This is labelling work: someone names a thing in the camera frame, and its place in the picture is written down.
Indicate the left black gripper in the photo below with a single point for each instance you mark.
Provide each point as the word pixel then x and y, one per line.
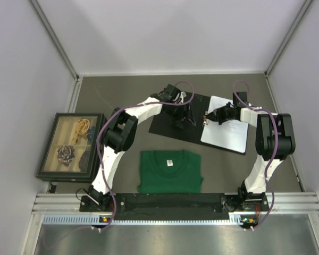
pixel 182 116

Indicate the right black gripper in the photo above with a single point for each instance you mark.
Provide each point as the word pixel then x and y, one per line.
pixel 216 116

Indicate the white folder black inside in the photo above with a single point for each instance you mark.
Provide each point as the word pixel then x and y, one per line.
pixel 188 124

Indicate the white printed paper stack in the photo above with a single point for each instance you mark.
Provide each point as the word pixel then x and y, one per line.
pixel 231 135

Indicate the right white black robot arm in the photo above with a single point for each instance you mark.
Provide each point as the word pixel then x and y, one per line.
pixel 274 142

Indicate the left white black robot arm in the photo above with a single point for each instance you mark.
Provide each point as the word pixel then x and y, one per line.
pixel 118 134

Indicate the green folded t-shirt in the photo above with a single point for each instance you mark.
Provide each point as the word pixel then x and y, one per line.
pixel 170 171

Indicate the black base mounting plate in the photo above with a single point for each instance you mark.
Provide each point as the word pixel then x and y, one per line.
pixel 204 206

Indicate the black glass-lid display box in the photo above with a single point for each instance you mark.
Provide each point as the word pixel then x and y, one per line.
pixel 70 154

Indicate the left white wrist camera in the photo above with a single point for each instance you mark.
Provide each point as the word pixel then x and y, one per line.
pixel 180 97

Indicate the grey slotted cable duct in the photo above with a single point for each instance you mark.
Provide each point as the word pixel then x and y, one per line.
pixel 101 220

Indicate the right aluminium corner post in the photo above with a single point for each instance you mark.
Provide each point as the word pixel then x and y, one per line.
pixel 289 35

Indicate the aluminium corner post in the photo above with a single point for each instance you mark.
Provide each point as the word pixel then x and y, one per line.
pixel 53 37
pixel 289 35

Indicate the aluminium front rail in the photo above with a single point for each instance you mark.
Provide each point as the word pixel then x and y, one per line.
pixel 284 203

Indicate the left aluminium corner post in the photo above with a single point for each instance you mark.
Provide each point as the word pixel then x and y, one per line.
pixel 53 37

